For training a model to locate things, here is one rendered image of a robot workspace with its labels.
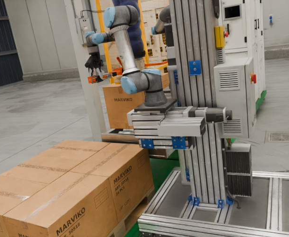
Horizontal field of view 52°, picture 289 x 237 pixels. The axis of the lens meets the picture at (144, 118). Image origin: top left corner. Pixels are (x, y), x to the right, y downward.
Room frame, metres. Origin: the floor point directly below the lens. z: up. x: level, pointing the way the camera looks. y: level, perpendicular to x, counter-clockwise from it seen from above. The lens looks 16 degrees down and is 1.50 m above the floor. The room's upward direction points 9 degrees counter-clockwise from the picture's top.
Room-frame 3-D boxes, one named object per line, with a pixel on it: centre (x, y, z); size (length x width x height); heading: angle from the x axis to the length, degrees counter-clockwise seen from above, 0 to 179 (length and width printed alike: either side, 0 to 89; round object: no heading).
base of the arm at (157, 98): (1.91, -0.09, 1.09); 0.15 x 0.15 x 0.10
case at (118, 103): (2.85, 0.01, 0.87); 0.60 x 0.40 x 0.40; 149
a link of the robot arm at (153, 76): (1.90, -0.08, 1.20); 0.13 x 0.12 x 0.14; 120
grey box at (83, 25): (3.72, 0.54, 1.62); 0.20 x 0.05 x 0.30; 149
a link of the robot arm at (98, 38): (2.26, 0.24, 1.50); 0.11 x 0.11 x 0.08; 30
